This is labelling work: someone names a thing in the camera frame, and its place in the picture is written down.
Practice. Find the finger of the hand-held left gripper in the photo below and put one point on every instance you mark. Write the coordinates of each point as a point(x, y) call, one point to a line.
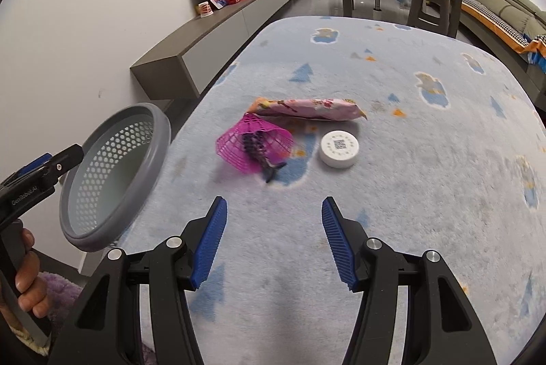
point(64, 160)
point(36, 162)

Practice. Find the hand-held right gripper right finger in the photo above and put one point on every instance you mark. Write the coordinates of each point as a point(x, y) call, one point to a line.
point(337, 245)

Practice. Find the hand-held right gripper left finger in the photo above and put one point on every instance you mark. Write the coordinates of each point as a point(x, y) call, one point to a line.
point(211, 241)

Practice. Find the grey perforated plastic basket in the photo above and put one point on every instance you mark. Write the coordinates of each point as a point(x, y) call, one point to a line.
point(111, 160)

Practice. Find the magenta plastic net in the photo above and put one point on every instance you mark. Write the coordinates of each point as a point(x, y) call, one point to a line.
point(232, 147)

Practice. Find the white round lid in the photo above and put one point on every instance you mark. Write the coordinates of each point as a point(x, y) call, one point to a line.
point(339, 147)

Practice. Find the pink printed snack packet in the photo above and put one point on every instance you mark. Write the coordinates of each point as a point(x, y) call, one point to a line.
point(307, 109)

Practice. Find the person's left hand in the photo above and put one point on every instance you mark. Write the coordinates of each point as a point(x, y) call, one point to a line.
point(32, 279)

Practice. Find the purple fuzzy clothing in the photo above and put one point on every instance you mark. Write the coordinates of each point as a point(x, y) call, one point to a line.
point(59, 292)

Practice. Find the long grey sideboard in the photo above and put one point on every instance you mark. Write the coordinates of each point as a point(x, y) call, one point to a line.
point(204, 45)

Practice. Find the red striped paper cup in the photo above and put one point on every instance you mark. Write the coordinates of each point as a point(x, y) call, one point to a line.
point(204, 9)

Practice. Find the grey stool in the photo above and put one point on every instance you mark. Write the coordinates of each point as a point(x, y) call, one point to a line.
point(426, 17)

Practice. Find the dining table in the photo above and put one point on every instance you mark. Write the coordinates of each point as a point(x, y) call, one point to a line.
point(455, 15)

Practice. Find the houndstooth orange-trimmed sofa cover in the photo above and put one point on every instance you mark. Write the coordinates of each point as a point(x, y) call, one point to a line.
point(490, 17)

